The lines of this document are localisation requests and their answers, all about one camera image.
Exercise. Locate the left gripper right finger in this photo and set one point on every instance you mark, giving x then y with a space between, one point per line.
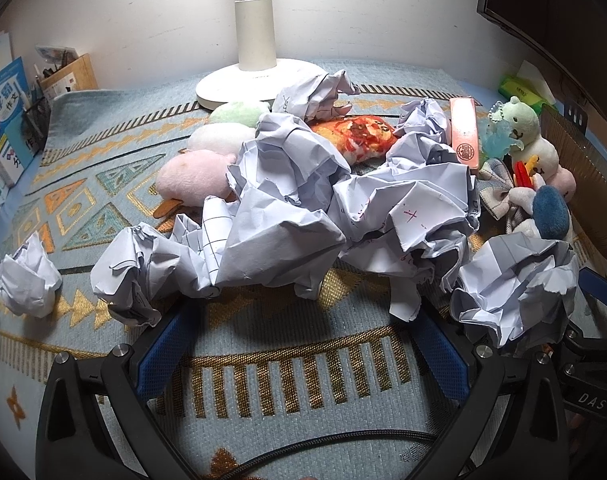
510 423

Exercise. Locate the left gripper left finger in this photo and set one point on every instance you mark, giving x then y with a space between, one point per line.
73 441

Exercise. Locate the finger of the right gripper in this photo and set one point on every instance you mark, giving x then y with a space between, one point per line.
593 284

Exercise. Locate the blue white plush toy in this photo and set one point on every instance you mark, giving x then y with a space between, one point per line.
541 213

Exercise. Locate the white chicken plush red comb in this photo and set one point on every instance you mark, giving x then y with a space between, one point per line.
523 172

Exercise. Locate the plaid fabric bow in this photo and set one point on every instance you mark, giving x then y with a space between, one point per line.
494 183

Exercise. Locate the tricolor bear dango plush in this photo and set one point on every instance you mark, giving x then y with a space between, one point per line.
538 155

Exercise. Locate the pink rectangular box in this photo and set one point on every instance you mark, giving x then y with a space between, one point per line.
464 132

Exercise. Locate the orange snack bag plush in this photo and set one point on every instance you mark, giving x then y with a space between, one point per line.
358 138

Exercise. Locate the large paper pile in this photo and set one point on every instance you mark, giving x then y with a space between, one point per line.
296 207

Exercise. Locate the translucent blue jelly toy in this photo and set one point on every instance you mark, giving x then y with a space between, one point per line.
496 139

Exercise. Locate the brown ribbed glass bowl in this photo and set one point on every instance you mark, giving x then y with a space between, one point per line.
588 207

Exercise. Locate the patterned blue table mat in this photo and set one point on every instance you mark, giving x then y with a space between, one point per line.
267 368

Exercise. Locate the green tissue pack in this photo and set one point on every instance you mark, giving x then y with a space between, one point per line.
529 85

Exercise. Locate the tricolor dango plush left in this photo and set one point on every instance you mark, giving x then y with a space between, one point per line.
199 170

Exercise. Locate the cardboard pen box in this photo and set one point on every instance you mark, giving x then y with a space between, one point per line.
68 71

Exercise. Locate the white desk lamp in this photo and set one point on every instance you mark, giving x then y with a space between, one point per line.
259 74

